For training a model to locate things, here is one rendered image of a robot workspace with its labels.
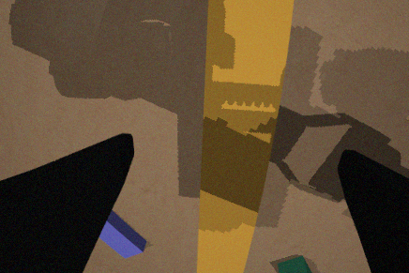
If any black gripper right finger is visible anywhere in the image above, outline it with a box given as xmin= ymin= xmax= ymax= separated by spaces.
xmin=338 ymin=150 xmax=409 ymax=273

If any green block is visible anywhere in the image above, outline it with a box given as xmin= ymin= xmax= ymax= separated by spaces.
xmin=278 ymin=255 xmax=311 ymax=273

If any yellow bar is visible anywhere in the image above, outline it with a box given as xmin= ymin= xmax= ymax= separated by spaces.
xmin=197 ymin=0 xmax=295 ymax=273

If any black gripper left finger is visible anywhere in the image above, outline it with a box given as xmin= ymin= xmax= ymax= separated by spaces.
xmin=0 ymin=134 xmax=135 ymax=273

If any blue rectangular block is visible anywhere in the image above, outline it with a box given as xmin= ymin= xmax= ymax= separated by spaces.
xmin=99 ymin=210 xmax=147 ymax=258

